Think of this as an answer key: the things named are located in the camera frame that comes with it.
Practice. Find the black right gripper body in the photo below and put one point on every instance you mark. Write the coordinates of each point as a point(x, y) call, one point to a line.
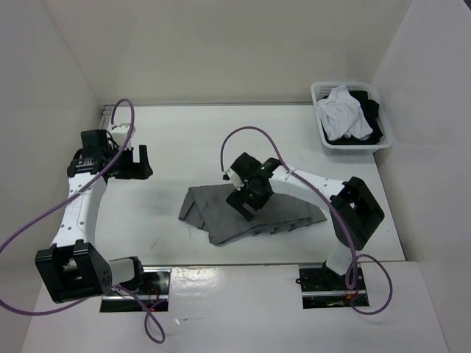
point(255, 198)

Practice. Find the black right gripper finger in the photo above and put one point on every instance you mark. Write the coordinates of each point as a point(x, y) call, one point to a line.
point(248, 212)
point(237, 203)

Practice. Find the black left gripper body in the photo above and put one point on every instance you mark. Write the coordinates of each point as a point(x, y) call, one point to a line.
point(123, 167)

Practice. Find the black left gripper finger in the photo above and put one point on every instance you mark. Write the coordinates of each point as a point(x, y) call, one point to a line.
point(143, 172)
point(141, 155)

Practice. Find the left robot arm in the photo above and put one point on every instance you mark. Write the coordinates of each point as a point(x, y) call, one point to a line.
point(72, 268)

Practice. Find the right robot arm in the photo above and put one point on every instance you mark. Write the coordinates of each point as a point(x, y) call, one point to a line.
point(354, 211)

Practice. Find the white plastic laundry basket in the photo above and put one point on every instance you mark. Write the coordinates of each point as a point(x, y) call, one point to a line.
point(321, 90)

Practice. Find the black skirt in basket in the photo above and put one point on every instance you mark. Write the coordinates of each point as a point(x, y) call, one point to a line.
point(371, 113)

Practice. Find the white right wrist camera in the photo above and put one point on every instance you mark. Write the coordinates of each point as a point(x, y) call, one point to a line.
point(231, 176)

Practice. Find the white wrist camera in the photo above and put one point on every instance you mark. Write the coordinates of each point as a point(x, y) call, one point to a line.
point(231, 176)
point(120, 132)

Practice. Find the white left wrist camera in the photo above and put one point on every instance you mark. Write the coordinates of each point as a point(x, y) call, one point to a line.
point(120, 132)

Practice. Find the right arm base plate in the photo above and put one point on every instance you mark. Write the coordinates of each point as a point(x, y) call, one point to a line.
point(322, 288)

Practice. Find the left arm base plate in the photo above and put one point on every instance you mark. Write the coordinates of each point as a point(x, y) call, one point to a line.
point(154, 293)

